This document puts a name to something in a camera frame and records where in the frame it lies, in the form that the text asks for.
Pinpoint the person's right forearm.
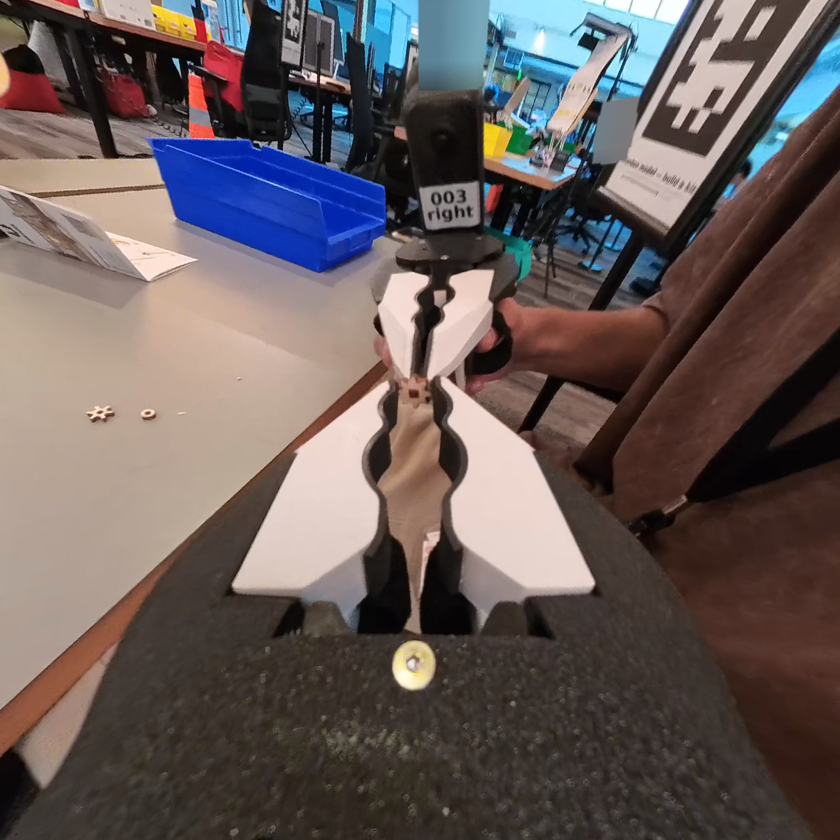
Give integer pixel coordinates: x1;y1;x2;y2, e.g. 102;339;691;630
524;298;672;396

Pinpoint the black easel stand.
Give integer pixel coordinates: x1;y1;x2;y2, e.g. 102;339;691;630
518;223;647;434

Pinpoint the person's right hand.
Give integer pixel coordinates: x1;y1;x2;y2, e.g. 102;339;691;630
467;298;531;396

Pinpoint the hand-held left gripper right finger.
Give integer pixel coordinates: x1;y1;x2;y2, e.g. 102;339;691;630
422;376;597;635

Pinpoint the wooden workbench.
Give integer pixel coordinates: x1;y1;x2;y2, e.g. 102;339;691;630
0;0;207;158

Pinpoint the red chair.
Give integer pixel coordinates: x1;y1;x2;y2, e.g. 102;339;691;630
202;41;247;132

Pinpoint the grey desk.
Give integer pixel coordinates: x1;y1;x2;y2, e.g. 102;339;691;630
0;157;411;756

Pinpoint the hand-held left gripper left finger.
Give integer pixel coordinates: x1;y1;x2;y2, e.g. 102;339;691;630
231;381;413;634

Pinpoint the computer monitor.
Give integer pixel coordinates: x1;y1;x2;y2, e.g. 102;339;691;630
302;10;339;76

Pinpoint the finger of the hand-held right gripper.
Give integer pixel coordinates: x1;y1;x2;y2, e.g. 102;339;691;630
378;270;432;382
425;268;496;382

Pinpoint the blue plastic bin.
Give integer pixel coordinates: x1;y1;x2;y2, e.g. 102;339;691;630
147;136;387;273

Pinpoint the black office chair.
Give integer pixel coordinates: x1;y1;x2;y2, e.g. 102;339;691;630
239;0;294;142

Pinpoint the orange traffic cone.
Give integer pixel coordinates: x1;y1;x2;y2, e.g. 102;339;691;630
187;73;216;139

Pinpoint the red bag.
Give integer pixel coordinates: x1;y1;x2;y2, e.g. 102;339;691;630
0;46;67;116

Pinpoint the folded paper leaflet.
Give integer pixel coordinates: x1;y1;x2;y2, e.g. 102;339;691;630
0;185;198;282

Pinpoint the black metal frame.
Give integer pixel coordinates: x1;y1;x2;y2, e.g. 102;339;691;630
629;367;840;534

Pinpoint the large marker poster board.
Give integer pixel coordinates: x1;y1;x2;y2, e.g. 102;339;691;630
594;0;840;240

